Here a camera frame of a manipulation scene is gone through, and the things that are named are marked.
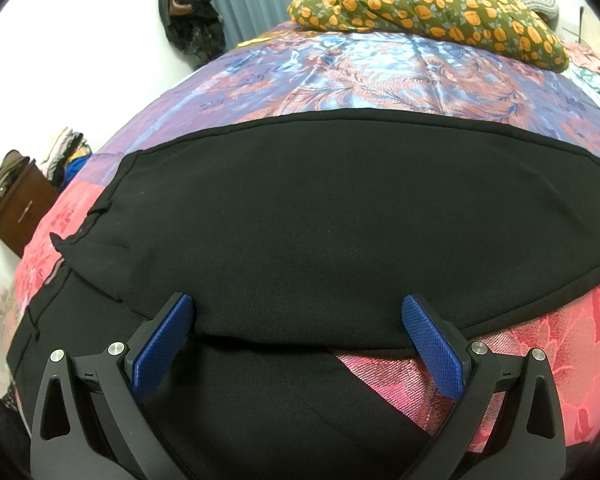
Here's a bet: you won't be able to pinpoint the pile of folded clothes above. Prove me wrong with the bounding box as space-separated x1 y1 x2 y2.
41 127 93 193

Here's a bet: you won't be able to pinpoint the pink and teal cloth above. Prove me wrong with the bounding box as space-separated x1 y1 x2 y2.
562 40 600 116

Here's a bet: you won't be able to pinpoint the floral satin bedspread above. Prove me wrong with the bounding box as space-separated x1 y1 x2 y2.
10 22 600 461

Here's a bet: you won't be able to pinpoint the olive cloth bag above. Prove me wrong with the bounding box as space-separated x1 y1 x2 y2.
0 149 37 218

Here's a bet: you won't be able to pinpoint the olive orange-flowered pillow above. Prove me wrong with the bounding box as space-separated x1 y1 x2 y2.
287 0 571 73

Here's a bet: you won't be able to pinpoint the grey knitted cloth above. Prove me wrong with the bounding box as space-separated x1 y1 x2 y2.
505 0 561 23

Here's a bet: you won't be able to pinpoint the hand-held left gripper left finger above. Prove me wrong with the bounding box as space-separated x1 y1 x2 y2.
30 292 196 480

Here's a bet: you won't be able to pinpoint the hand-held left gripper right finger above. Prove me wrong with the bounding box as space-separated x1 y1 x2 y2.
401 294 567 480

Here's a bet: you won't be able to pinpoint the brown wooden cabinet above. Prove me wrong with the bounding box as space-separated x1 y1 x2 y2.
0 160 61 259

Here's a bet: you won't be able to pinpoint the black pants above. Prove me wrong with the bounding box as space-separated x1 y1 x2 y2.
6 112 600 480

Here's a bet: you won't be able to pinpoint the dark patterned cloth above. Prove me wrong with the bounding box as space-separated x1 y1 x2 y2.
0 382 33 480

